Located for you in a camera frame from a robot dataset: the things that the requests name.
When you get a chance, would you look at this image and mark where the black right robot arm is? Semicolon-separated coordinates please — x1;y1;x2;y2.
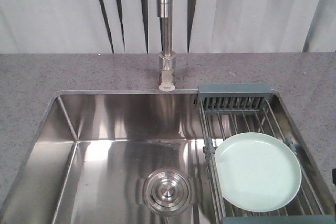
332;168;336;185

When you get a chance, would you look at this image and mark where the pale green round plate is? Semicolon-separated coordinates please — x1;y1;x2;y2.
214;132;302;212

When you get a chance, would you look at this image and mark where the chrome kitchen faucet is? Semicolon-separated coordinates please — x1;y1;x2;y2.
157;0;176;92

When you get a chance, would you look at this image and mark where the steel wire dish rack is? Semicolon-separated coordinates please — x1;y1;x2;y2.
195;84;334;223

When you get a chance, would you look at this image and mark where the round steel sink drain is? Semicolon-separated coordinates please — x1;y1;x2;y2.
135;168;198;217

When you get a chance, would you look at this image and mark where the stainless steel sink basin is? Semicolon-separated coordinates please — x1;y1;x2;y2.
0;89;336;224

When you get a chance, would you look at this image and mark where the white pleated curtain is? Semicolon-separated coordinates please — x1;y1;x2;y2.
1;0;335;54

